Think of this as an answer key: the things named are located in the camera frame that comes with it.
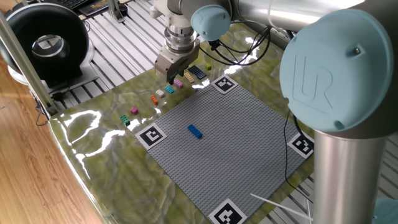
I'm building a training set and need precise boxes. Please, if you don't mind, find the silver Schunk gripper body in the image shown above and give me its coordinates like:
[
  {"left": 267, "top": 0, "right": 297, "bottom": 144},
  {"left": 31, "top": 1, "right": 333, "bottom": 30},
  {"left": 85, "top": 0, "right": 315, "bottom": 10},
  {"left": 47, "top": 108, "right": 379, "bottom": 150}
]
[{"left": 154, "top": 42, "right": 201, "bottom": 84}]

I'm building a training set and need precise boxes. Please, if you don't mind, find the black Lego plate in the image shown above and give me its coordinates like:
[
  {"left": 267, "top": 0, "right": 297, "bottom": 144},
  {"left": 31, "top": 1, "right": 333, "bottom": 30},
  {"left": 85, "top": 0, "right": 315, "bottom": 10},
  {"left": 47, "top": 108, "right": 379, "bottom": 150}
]
[{"left": 187, "top": 65, "right": 208, "bottom": 80}]

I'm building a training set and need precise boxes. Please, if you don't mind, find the blue long Lego brick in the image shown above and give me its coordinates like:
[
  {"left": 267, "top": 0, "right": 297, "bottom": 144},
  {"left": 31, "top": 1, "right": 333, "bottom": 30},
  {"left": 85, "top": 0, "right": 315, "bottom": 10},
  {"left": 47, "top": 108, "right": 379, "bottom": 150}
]
[{"left": 187, "top": 124, "right": 203, "bottom": 139}]

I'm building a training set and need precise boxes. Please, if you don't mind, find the grey Lego baseplate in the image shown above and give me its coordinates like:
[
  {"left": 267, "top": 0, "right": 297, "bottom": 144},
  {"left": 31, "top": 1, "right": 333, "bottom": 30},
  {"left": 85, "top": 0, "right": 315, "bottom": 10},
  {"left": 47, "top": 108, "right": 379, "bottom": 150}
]
[{"left": 134, "top": 74, "right": 315, "bottom": 224}]

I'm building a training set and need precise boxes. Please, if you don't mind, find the black white fiducial marker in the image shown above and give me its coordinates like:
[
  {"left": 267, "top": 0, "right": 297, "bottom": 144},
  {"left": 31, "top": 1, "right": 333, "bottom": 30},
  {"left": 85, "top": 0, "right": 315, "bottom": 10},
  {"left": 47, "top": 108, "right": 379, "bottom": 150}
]
[
  {"left": 208, "top": 198, "right": 248, "bottom": 224},
  {"left": 286, "top": 132, "right": 315, "bottom": 159},
  {"left": 210, "top": 74, "right": 239, "bottom": 95}
]

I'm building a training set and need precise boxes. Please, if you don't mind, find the spiral pattern fiducial marker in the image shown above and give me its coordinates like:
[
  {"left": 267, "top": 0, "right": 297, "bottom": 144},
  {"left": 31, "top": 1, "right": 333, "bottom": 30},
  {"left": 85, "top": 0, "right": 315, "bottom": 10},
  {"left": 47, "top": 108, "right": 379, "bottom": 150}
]
[{"left": 134, "top": 123, "right": 168, "bottom": 151}]

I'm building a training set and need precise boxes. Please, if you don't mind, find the black notebook gold print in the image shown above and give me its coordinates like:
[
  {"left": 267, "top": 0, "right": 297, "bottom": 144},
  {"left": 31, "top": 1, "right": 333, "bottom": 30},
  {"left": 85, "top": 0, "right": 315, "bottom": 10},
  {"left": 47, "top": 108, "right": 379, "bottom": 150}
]
[{"left": 77, "top": 0, "right": 110, "bottom": 17}]

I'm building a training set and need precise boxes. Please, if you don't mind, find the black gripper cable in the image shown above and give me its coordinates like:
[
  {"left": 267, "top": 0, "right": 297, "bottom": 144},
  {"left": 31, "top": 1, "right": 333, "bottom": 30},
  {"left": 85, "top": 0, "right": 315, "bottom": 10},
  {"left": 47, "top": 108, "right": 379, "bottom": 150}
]
[{"left": 198, "top": 26, "right": 272, "bottom": 67}]

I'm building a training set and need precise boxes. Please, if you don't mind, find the thin black cable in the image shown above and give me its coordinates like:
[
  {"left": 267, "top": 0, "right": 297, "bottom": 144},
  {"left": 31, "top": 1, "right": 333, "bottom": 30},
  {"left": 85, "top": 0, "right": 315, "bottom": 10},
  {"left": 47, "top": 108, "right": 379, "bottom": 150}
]
[{"left": 282, "top": 108, "right": 313, "bottom": 203}]

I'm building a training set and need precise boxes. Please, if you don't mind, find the aluminium frame profile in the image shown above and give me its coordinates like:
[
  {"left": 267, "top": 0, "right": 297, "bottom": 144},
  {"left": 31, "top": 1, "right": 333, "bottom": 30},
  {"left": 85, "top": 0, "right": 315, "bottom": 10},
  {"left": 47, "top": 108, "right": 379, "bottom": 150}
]
[{"left": 0, "top": 12, "right": 58, "bottom": 118}]

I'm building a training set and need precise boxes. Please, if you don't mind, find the black ring shaped device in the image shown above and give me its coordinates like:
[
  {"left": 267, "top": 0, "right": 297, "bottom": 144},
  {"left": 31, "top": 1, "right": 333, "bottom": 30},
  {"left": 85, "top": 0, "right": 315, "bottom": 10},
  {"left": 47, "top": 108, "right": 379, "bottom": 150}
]
[{"left": 4, "top": 2, "right": 96, "bottom": 90}]

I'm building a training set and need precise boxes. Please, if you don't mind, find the white cable tie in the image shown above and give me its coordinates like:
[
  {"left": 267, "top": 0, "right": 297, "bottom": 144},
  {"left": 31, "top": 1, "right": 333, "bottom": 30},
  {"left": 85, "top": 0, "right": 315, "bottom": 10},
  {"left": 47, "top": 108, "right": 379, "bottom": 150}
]
[{"left": 250, "top": 192, "right": 313, "bottom": 224}]

